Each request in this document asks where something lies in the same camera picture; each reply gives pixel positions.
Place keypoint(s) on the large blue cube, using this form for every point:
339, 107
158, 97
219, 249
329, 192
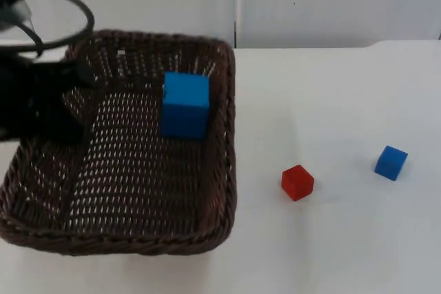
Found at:
184, 108

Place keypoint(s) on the red cube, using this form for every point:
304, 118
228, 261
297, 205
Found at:
297, 184

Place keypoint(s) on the small blue cube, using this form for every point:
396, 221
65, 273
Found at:
390, 164

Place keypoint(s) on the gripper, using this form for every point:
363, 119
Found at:
44, 108

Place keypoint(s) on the dark brown wicker basket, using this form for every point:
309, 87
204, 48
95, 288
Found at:
138, 177

